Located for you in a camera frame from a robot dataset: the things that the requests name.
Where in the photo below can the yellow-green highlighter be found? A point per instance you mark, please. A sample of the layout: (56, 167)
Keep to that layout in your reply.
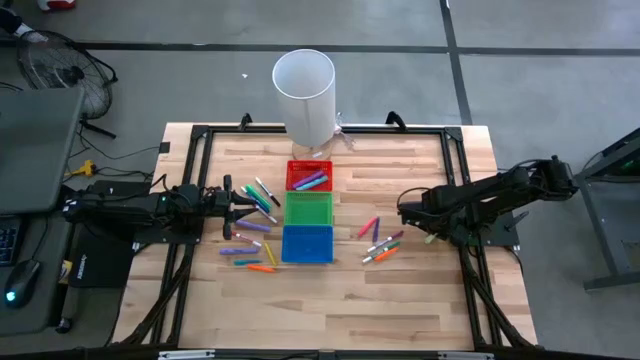
(430, 238)

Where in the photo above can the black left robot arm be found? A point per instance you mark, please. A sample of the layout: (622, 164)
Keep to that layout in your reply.
(125, 207)

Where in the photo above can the green plastic basket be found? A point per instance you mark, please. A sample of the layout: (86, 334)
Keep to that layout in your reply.
(308, 208)

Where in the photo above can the crumpled clear plastic wrap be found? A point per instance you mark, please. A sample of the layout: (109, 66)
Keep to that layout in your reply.
(342, 131)

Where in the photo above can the black box white lettering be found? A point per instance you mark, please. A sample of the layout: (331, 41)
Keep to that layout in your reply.
(100, 262)

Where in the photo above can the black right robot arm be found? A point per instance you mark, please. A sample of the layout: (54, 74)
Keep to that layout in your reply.
(500, 190)

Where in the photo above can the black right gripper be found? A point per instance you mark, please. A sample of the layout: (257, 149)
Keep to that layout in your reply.
(425, 210)

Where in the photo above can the small yellow label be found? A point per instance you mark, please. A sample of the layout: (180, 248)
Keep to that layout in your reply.
(66, 270)

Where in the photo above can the black computer mouse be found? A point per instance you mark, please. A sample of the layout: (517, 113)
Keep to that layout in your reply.
(22, 282)

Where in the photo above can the blue plastic basket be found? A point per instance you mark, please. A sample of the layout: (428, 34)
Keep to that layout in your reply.
(307, 245)

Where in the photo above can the black floor fan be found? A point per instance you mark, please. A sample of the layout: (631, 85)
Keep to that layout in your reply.
(65, 75)

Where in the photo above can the silver aluminium bracket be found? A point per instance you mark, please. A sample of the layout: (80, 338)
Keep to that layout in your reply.
(186, 355)
(465, 356)

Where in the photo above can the orange highlighter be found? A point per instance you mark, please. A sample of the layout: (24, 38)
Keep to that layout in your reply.
(387, 255)
(261, 268)

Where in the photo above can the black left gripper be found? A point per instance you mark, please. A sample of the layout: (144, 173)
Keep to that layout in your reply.
(220, 202)

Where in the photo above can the yellow thin highlighter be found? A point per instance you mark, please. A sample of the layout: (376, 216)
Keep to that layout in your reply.
(270, 254)

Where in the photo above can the red plastic basket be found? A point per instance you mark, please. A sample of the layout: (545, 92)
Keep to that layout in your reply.
(320, 167)

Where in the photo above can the dark metal stand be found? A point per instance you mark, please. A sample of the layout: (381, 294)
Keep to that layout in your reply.
(615, 280)

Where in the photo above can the person's foot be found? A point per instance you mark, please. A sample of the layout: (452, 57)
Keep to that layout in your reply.
(25, 32)
(57, 4)

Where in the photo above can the blue cap white marker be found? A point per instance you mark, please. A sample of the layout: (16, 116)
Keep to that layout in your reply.
(261, 206)

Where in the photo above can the green highlighter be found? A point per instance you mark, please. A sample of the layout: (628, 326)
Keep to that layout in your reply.
(258, 196)

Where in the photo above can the black control box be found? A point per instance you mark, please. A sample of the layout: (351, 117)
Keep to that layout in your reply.
(120, 187)

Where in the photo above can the black metal rig frame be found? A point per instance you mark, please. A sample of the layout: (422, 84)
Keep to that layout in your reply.
(400, 130)

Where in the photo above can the large grey flat panel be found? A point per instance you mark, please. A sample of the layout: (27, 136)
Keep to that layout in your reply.
(35, 150)

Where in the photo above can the purple highlighter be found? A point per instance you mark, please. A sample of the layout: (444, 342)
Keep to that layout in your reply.
(239, 251)
(253, 226)
(307, 179)

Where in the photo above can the purple cap white marker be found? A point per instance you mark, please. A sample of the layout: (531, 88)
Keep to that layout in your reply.
(385, 242)

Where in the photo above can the teal thin marker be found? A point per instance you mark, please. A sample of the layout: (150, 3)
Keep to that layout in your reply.
(247, 262)

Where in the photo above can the black backlit keyboard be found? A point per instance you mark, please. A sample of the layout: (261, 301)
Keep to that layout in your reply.
(7, 245)

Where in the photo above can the small black square block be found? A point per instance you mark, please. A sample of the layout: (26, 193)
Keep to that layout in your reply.
(164, 147)

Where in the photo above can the black rod-shaped device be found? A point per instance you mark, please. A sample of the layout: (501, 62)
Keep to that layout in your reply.
(62, 320)

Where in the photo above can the red cap white marker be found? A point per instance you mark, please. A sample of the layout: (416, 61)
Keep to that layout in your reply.
(267, 216)
(247, 239)

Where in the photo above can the pink highlighter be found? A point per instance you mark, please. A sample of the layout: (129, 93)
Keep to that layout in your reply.
(367, 227)

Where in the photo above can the purple thin marker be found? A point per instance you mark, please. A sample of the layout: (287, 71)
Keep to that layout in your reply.
(376, 230)

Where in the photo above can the white cylindrical bucket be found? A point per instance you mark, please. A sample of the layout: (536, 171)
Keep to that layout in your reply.
(305, 100)

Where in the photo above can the black cap white marker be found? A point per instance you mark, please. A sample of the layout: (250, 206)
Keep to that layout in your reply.
(267, 191)

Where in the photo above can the grey side desk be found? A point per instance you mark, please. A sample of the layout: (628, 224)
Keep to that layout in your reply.
(50, 240)

